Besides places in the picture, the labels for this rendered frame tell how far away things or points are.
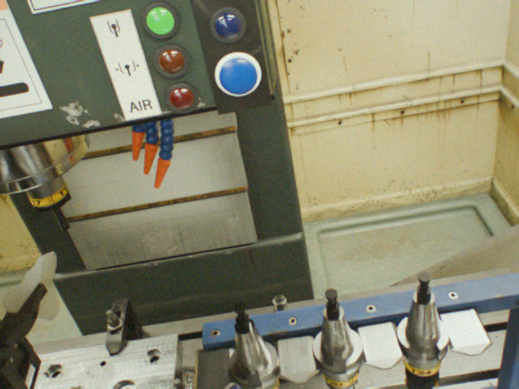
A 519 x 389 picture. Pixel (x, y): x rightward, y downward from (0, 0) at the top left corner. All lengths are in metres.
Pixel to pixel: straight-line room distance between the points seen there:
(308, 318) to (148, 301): 0.86
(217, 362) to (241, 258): 0.71
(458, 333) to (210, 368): 0.32
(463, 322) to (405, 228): 1.11
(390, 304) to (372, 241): 1.05
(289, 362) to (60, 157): 0.38
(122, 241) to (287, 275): 0.45
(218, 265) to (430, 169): 0.79
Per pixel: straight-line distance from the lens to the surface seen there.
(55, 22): 0.44
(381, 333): 0.75
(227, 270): 1.47
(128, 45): 0.43
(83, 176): 1.28
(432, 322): 0.70
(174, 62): 0.43
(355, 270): 1.72
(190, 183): 1.26
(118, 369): 1.10
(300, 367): 0.72
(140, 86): 0.44
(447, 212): 1.91
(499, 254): 1.51
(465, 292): 0.79
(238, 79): 0.43
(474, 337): 0.75
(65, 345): 1.32
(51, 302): 0.62
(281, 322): 0.76
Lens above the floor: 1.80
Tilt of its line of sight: 36 degrees down
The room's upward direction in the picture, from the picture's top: 12 degrees counter-clockwise
